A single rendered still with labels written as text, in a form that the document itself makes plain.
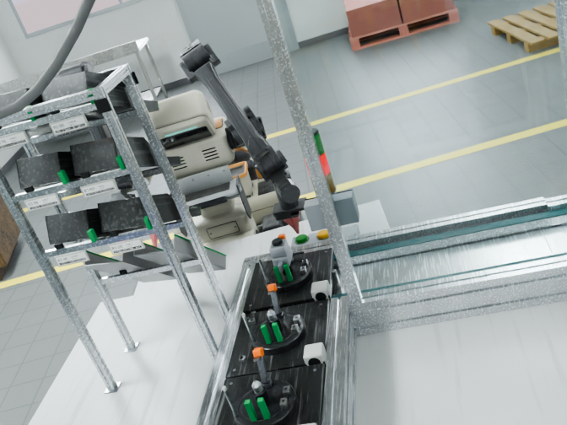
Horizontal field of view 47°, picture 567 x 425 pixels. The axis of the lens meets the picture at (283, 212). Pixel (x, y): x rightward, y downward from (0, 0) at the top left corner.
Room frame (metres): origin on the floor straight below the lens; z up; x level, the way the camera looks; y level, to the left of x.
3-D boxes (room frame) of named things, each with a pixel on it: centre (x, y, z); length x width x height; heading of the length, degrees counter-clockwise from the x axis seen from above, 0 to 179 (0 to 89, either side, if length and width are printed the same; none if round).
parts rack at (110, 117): (1.55, 0.43, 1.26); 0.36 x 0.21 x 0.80; 75
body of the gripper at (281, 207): (1.79, -0.03, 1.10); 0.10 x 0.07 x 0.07; 76
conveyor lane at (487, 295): (1.48, -0.24, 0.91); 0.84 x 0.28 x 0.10; 75
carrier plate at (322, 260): (1.58, 0.04, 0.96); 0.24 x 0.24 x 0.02; 75
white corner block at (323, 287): (1.46, -0.03, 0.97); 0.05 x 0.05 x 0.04; 75
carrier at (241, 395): (1.10, 0.17, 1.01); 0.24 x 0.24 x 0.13; 75
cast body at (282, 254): (1.57, 0.04, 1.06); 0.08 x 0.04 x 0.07; 163
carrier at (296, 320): (1.33, 0.11, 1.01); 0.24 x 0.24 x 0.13; 75
